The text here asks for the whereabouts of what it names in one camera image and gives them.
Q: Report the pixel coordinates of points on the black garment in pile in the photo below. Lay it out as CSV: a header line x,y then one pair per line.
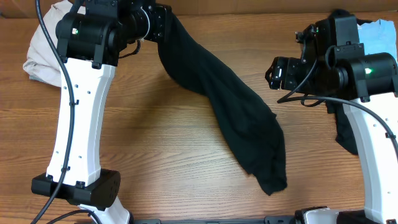
x,y
344,136

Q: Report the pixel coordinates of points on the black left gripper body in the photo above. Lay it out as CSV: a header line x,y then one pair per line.
x,y
158,21

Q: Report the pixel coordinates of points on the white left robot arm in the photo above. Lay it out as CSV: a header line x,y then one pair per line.
x,y
90,39

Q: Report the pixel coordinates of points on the black t-shirt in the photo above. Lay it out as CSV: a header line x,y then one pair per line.
x,y
248,125

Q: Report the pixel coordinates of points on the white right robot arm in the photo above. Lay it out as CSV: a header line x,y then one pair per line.
x,y
366,86

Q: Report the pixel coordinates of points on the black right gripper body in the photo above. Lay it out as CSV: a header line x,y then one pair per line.
x,y
294,72

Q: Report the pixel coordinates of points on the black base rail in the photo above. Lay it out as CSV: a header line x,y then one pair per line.
x,y
284,219

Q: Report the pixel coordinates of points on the beige folded trousers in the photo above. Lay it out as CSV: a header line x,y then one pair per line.
x,y
41,64

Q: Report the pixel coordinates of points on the light blue printed t-shirt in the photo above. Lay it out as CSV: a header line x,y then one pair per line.
x,y
378,37

